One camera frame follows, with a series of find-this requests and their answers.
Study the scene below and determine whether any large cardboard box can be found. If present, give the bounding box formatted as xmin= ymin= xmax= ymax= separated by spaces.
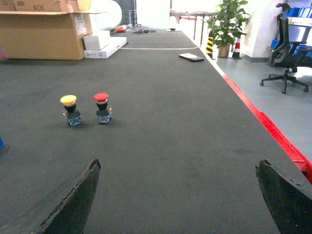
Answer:
xmin=0 ymin=0 xmax=102 ymax=60

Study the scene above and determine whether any white flat box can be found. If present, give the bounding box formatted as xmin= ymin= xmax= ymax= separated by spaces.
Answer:
xmin=84 ymin=37 xmax=127 ymax=59

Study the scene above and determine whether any potted green plant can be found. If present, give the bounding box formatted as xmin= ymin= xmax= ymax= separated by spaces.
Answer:
xmin=210 ymin=0 xmax=251 ymax=58

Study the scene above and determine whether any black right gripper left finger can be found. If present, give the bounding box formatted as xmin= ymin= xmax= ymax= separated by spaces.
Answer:
xmin=0 ymin=159 xmax=101 ymax=234

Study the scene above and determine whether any white small box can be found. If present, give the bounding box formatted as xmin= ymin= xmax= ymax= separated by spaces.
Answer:
xmin=83 ymin=31 xmax=111 ymax=50

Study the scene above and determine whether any red push button switch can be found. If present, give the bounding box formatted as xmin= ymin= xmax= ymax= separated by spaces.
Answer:
xmin=94 ymin=93 xmax=112 ymax=124

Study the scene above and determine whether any red white traffic cone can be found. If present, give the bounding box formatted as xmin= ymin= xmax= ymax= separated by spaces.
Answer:
xmin=230 ymin=36 xmax=242 ymax=59

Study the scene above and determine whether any black flat tablet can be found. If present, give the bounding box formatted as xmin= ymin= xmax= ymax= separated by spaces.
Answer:
xmin=179 ymin=53 xmax=205 ymax=62

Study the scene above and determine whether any yellow push button switch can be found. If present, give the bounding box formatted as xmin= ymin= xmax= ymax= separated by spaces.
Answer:
xmin=60 ymin=95 xmax=82 ymax=127

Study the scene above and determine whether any black office chair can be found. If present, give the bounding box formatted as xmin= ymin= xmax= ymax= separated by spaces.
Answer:
xmin=260 ymin=3 xmax=312 ymax=94

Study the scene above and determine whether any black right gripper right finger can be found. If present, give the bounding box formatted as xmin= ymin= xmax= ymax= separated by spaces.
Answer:
xmin=255 ymin=159 xmax=312 ymax=234

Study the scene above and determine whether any yellow black striped post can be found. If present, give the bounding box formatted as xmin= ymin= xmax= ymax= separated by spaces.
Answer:
xmin=206 ymin=29 xmax=214 ymax=60

